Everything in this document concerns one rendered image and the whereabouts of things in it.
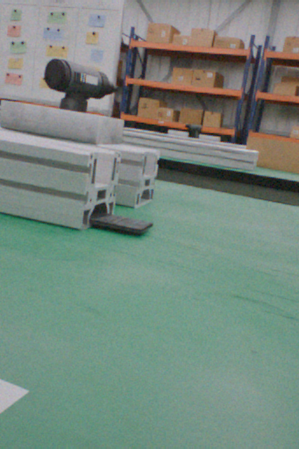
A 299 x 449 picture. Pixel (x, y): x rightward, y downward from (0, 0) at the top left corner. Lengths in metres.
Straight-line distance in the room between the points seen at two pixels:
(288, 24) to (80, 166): 10.89
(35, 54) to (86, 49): 0.47
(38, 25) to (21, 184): 3.61
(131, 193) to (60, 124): 0.15
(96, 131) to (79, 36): 3.22
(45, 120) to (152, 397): 0.55
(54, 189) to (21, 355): 0.29
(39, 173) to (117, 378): 0.32
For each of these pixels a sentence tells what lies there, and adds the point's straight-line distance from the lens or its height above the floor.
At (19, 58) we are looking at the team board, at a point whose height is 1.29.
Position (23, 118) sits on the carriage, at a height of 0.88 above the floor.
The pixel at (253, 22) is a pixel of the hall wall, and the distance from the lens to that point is 11.46.
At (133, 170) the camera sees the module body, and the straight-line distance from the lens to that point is 0.66.
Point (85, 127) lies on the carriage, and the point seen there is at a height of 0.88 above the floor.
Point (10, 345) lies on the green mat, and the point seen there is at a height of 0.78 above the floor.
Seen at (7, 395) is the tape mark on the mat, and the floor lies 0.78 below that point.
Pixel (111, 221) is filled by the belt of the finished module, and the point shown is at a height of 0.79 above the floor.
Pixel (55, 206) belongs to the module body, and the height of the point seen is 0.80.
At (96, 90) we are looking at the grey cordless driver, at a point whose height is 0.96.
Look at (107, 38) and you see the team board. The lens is 3.76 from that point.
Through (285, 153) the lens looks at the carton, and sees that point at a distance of 2.47.
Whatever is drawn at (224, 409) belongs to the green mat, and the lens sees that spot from 0.23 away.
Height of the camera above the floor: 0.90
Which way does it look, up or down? 11 degrees down
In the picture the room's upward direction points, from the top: 9 degrees clockwise
